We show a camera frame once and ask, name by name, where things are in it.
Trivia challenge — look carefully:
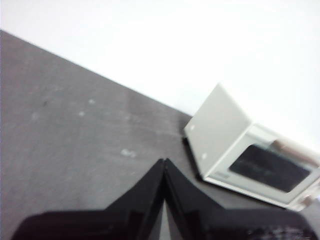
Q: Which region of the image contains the beige oven knob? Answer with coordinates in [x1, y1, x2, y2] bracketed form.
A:
[300, 193, 315, 208]

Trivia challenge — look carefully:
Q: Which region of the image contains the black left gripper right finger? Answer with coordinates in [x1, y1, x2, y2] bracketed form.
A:
[164, 158, 320, 240]

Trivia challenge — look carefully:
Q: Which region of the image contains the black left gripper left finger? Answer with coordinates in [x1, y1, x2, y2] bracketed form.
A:
[9, 158, 166, 240]

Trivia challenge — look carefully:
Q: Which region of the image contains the white Toshiba toaster oven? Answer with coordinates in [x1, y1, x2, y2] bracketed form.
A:
[183, 83, 320, 211]

